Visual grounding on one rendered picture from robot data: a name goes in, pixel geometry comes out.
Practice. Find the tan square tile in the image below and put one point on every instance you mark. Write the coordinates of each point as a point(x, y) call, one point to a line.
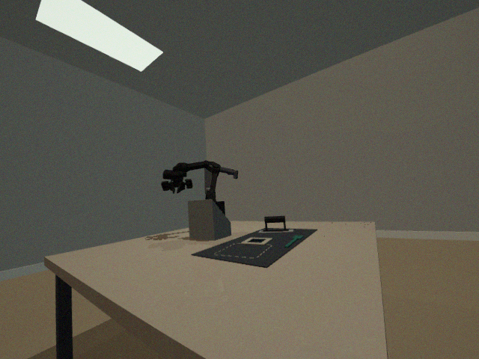
point(256, 241)

